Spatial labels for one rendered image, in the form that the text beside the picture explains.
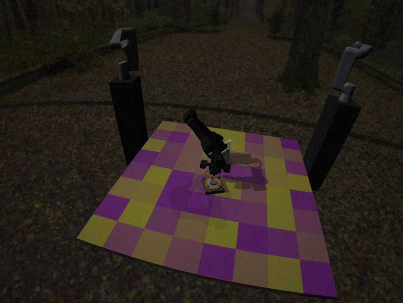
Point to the orange round plate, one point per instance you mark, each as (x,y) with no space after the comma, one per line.
(213,187)

